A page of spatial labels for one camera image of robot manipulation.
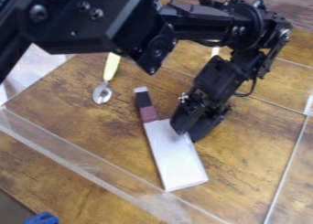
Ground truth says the blue object at bottom edge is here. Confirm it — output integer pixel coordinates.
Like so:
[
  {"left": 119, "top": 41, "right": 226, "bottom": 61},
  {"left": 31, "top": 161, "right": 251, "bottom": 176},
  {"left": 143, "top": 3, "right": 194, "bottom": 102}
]
[{"left": 23, "top": 212, "right": 60, "bottom": 224}]

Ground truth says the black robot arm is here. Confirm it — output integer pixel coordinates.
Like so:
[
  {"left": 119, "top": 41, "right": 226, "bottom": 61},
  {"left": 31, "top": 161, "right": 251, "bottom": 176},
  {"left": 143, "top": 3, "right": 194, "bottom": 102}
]
[{"left": 0, "top": 0, "right": 292, "bottom": 141}]

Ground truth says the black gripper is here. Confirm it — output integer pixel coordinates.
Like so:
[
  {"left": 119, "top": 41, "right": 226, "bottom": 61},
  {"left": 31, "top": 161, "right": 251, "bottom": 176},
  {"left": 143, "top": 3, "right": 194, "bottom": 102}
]
[{"left": 170, "top": 56, "right": 249, "bottom": 142}]

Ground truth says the spoon with yellow handle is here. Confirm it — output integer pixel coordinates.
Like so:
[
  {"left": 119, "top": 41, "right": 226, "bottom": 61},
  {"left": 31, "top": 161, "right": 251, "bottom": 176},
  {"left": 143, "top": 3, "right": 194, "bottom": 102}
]
[{"left": 92, "top": 53, "right": 120, "bottom": 105}]

